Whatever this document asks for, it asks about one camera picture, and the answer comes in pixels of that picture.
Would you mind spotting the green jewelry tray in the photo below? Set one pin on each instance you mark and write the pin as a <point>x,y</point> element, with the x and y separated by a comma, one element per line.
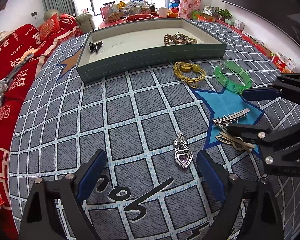
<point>145,43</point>

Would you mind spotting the black hair claw clip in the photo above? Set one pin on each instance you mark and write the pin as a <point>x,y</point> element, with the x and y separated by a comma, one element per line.
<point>95,47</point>

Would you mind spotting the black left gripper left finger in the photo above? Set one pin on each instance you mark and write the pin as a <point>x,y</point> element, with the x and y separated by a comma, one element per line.
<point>90,177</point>

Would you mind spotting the green translucent bangle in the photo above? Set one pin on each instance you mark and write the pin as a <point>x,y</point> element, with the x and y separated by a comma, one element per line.
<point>232,76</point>

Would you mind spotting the red round table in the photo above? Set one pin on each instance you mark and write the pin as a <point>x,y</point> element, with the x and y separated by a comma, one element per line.
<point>121,21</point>

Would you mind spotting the gold hair pins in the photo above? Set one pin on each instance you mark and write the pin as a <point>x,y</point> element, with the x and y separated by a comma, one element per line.
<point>236,142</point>

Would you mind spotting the red plastic colander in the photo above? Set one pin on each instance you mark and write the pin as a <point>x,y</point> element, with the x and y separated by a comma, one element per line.
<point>138,17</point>

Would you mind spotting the silver alligator hair clip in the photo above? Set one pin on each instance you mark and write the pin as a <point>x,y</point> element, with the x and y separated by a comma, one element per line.
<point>234,117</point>

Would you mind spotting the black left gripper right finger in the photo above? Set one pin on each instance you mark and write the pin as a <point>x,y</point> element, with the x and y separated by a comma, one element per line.
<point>262,218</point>

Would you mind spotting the beige armchair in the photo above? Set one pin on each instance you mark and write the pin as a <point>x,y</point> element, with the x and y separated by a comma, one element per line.
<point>84,21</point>

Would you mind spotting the white cup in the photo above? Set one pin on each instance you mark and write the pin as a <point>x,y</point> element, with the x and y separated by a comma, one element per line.
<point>162,12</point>

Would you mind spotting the green potted plant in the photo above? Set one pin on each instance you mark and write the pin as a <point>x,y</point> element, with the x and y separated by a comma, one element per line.
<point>222,14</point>

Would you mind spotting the pink floral gift box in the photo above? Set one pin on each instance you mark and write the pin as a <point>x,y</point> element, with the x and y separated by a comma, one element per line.
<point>186,8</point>

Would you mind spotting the grey checkered mat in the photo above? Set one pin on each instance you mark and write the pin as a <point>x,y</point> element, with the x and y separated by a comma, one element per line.
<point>134,116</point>

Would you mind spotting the red covered sofa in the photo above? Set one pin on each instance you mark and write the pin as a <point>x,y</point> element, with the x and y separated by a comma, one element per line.
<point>22,55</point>

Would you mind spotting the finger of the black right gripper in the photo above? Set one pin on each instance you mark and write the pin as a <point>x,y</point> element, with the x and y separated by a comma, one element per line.
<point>262,93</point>
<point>249,133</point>

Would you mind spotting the purple heart pendant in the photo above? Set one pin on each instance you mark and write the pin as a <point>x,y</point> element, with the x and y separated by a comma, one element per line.
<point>182,154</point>

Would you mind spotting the red embroidered cushion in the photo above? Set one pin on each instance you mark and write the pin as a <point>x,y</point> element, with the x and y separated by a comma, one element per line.
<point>49,27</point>

